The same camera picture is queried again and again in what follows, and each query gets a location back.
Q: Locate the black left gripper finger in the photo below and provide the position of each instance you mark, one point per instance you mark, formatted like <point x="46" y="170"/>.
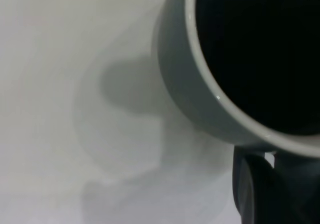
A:
<point x="252" y="196"/>

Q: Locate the dark grey ceramic mug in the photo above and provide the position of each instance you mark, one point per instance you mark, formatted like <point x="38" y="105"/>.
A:
<point x="180" y="71"/>

